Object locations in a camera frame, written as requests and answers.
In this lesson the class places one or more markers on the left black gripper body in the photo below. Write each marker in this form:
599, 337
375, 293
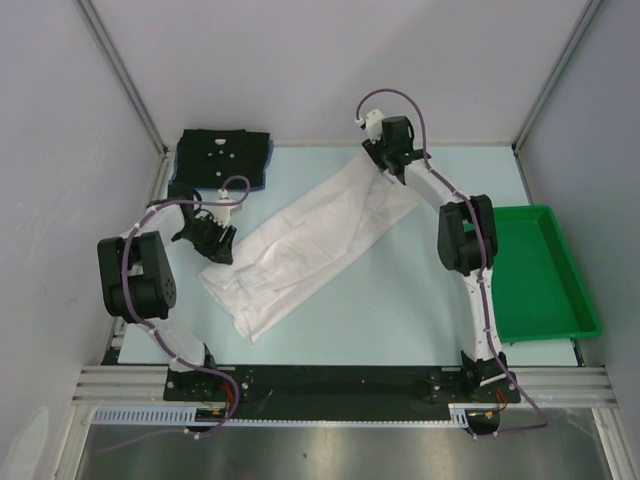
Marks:
204, 234

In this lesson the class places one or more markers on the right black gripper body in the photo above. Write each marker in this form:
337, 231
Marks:
385, 148

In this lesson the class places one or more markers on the white long sleeve shirt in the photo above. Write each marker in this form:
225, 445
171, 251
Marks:
300, 249

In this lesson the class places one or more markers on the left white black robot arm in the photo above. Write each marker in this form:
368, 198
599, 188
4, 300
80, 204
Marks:
137, 281

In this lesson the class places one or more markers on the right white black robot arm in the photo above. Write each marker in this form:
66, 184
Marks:
467, 244

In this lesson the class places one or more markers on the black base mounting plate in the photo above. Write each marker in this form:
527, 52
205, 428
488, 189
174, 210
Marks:
357, 393

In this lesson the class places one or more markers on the green plastic tray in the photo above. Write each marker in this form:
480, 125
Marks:
538, 292

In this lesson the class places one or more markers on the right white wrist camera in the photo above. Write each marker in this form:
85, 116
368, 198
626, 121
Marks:
371, 123

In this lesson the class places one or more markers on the light blue cable duct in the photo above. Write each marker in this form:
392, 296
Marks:
193, 417

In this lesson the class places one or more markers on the left aluminium frame post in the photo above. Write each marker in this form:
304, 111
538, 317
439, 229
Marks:
99, 31

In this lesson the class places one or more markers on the aluminium frame post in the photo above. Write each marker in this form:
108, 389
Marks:
585, 22
99, 31

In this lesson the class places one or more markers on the right aluminium frame post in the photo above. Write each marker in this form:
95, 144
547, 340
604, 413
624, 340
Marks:
585, 22

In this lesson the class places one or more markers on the aluminium front rail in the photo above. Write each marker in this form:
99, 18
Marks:
549, 387

